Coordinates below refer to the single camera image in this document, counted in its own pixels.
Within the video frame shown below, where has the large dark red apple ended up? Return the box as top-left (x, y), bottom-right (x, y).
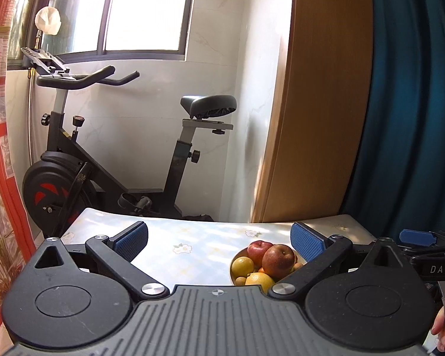
top-left (247, 240), bottom-right (273, 269)

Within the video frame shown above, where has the person's right hand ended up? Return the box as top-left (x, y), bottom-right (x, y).
top-left (431, 308), bottom-right (445, 352)

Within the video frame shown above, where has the cream round plate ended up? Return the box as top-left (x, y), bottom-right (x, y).
top-left (230, 248), bottom-right (307, 285)

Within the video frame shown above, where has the small brown fruit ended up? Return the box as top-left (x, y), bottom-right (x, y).
top-left (292, 263), bottom-right (304, 272)

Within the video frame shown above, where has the red apple in pile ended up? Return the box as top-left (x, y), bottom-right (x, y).
top-left (262, 244), bottom-right (297, 280)

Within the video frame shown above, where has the dark teal curtain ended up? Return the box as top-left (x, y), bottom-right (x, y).
top-left (341, 0), bottom-right (445, 238)

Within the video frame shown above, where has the large yellow orange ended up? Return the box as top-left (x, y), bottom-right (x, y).
top-left (245, 272), bottom-right (275, 294)

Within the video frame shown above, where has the floral tablecloth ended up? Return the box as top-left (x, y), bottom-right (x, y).
top-left (58, 206), bottom-right (378, 298)

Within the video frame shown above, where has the yellow-green citrus fruit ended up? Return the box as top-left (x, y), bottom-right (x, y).
top-left (231, 255), bottom-right (255, 279)

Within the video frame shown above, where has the small brown kiwi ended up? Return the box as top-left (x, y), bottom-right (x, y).
top-left (234, 276), bottom-right (247, 286)

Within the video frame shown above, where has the black exercise bike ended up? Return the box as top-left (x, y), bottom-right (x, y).
top-left (20, 46), bottom-right (239, 239)

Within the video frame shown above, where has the wooden headboard panel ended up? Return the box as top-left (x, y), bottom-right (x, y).
top-left (251, 0), bottom-right (374, 223)

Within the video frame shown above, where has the white cloth ball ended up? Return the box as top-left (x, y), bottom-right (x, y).
top-left (34, 7), bottom-right (62, 35)

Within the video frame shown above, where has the window with dark frame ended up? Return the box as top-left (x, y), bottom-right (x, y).
top-left (8, 0), bottom-right (193, 70)

